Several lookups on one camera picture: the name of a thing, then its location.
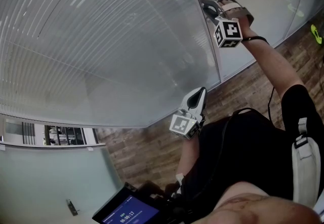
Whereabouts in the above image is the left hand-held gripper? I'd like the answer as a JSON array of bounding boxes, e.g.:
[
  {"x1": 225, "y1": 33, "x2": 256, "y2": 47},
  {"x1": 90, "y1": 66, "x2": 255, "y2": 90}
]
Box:
[{"x1": 169, "y1": 86, "x2": 208, "y2": 141}]

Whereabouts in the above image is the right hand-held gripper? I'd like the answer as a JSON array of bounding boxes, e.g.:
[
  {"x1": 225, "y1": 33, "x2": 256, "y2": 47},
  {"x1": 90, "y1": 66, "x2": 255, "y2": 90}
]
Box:
[{"x1": 202, "y1": 0, "x2": 254, "y2": 49}]

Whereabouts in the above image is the person's left forearm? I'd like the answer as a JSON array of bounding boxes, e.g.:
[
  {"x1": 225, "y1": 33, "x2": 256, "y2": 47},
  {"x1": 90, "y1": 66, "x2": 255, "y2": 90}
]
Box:
[{"x1": 176, "y1": 137, "x2": 200, "y2": 175}]

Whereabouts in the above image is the person's right forearm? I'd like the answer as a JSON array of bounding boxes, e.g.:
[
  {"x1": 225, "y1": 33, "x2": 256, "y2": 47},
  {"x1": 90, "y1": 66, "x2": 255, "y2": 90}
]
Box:
[{"x1": 241, "y1": 33, "x2": 304, "y2": 102}]

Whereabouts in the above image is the person's right hand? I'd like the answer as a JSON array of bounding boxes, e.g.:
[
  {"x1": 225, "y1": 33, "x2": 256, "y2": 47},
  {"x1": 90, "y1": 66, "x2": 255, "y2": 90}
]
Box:
[{"x1": 219, "y1": 0, "x2": 251, "y2": 38}]

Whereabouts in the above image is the black wristband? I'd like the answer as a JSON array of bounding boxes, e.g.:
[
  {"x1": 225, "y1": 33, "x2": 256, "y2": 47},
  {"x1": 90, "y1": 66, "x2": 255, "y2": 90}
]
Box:
[{"x1": 244, "y1": 35, "x2": 270, "y2": 46}]

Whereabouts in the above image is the person's black shirt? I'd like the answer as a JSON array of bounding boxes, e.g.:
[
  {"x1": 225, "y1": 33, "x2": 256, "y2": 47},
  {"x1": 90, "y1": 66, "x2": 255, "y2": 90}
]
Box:
[{"x1": 181, "y1": 83, "x2": 324, "y2": 221}]

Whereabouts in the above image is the person's face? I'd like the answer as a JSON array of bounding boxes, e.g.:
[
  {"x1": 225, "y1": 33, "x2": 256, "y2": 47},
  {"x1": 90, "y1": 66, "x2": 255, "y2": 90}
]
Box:
[{"x1": 191, "y1": 181, "x2": 321, "y2": 224}]

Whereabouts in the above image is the black tablet with blue screen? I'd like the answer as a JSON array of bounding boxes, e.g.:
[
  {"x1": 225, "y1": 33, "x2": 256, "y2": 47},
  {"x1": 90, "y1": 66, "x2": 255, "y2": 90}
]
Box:
[{"x1": 92, "y1": 182, "x2": 178, "y2": 224}]

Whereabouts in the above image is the black framed window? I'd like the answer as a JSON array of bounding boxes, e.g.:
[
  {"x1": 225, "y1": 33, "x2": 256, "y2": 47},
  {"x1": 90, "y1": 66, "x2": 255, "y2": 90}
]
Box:
[{"x1": 44, "y1": 124, "x2": 86, "y2": 146}]

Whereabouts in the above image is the black metal railing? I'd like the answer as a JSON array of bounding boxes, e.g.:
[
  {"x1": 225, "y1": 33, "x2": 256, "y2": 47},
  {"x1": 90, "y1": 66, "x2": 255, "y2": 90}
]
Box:
[{"x1": 22, "y1": 121, "x2": 35, "y2": 145}]

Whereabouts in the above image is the frosted glass door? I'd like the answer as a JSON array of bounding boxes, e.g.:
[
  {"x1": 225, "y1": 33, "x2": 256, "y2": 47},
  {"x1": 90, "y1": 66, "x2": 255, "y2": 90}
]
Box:
[{"x1": 0, "y1": 143, "x2": 122, "y2": 224}]

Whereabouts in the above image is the metal window frame post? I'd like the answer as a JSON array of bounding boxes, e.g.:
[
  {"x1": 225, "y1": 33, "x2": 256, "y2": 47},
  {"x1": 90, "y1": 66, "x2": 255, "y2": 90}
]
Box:
[{"x1": 182, "y1": 0, "x2": 223, "y2": 83}]

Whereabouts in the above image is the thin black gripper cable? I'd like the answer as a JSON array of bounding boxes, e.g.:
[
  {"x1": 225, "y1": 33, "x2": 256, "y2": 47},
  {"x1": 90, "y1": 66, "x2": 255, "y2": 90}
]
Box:
[{"x1": 267, "y1": 86, "x2": 276, "y2": 122}]

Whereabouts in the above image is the grey backpack strap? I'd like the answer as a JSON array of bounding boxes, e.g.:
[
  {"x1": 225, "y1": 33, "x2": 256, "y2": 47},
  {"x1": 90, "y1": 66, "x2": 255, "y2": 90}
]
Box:
[{"x1": 291, "y1": 117, "x2": 321, "y2": 207}]

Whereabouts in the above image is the metal door handle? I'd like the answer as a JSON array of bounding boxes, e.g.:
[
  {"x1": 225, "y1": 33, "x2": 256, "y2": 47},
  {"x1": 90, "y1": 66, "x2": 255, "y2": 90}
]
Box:
[{"x1": 65, "y1": 199, "x2": 82, "y2": 216}]

